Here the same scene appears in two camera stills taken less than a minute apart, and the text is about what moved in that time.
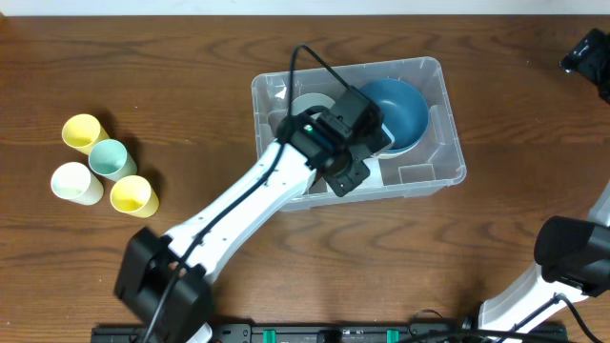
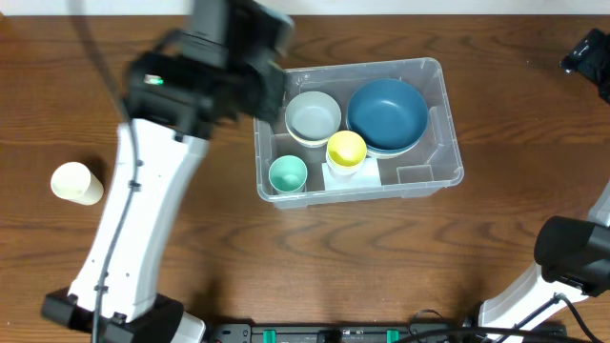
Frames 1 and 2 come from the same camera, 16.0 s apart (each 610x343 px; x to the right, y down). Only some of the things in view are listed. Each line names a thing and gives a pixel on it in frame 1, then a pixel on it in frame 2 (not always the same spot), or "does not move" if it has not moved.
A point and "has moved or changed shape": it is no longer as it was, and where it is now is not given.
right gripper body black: [586, 57] does not move
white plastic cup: [73, 181] does not move
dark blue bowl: [404, 110] does not move
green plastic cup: [110, 158] has moved or changed shape
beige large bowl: [390, 155] does not move
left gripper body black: [377, 140] to [270, 95]
